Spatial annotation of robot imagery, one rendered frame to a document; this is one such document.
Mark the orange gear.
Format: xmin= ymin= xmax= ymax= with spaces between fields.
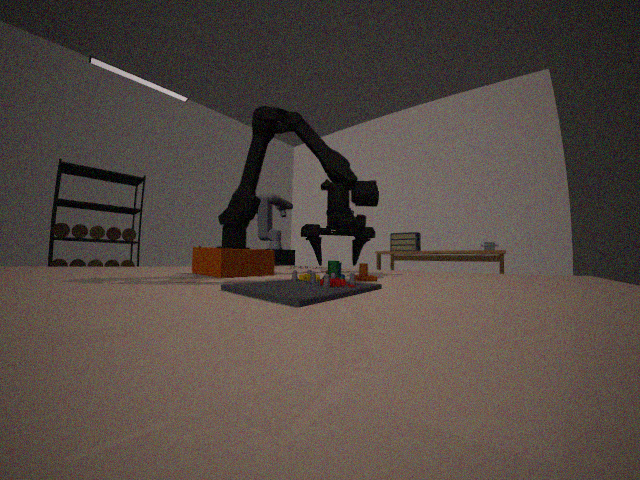
xmin=355 ymin=264 xmax=377 ymax=282

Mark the green gear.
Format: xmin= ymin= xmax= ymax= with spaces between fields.
xmin=328 ymin=261 xmax=345 ymax=280

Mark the red gear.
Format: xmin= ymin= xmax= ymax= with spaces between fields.
xmin=320 ymin=278 xmax=346 ymax=287

